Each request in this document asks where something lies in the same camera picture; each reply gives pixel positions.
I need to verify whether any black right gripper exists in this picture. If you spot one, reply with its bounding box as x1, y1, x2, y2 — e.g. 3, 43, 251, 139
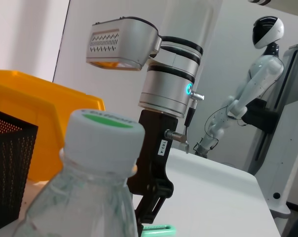
127, 109, 180, 237

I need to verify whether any green utility knife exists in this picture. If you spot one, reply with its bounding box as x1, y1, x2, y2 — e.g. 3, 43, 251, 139
139, 224, 177, 237

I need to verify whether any clear green-label water bottle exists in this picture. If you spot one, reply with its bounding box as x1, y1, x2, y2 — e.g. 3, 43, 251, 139
13, 108, 146, 237

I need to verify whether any black mesh pen holder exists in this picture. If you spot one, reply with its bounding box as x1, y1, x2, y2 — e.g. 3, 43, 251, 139
0, 108, 38, 234

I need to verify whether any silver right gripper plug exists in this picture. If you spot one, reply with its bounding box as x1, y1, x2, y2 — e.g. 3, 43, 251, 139
163, 129, 189, 154

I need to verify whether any yellow plastic bin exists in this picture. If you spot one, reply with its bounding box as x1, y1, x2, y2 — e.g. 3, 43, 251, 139
0, 70, 107, 182

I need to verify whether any grey white robot stand column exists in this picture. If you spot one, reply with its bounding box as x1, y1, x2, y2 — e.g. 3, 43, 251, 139
247, 43, 298, 219

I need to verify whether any white black humanoid robot body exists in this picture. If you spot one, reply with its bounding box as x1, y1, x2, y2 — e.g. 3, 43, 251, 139
237, 16, 286, 134

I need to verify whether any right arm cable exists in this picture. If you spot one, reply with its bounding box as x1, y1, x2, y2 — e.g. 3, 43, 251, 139
183, 90, 205, 135

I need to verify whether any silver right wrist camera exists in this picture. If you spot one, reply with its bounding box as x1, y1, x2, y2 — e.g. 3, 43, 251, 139
86, 16, 163, 72

